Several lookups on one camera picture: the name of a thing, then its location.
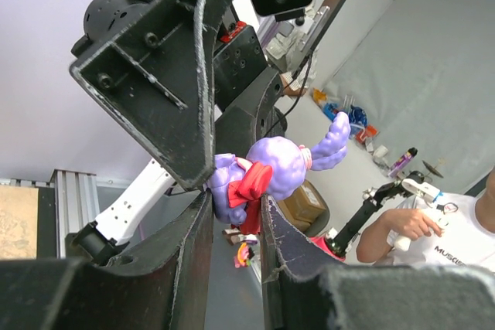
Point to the small purple bunny strawberry toy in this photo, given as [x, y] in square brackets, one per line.
[274, 166]

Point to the aluminium frame rail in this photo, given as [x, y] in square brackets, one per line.
[40, 219]

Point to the purple spray can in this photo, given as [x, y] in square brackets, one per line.
[402, 162]

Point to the pink bear donut strawberry toy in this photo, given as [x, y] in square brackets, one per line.
[244, 256]

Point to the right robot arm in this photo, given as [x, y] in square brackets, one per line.
[110, 231]

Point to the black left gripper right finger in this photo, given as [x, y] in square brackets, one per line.
[305, 288]

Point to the brown cardboard box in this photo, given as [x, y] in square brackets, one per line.
[307, 209]

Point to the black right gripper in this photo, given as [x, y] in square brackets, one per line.
[185, 78]

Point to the person's hand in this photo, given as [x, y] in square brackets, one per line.
[411, 223]

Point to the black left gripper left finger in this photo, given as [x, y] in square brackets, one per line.
[160, 283]

